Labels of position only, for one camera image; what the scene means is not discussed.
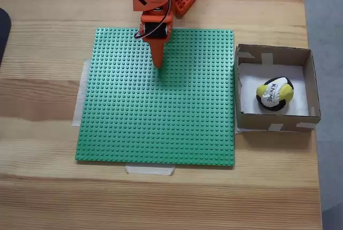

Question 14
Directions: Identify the gripper servo cable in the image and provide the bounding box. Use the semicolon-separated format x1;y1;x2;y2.
133;0;172;40

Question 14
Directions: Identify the black flat object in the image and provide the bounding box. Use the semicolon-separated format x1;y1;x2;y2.
0;7;12;67

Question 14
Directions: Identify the beige masking tape strip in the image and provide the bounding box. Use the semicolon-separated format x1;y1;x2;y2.
125;165;176;176
71;58;92;128

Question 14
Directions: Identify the open cardboard box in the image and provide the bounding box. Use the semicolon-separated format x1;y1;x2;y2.
234;43;322;133

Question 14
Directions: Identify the green studded baseplate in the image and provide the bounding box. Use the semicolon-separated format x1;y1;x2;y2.
74;27;236;167

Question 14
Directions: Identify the yellow black white ball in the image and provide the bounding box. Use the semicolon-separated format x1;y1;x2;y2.
256;76;295;112

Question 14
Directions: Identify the white paper sheet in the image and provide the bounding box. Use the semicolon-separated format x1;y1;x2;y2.
239;63;309;116

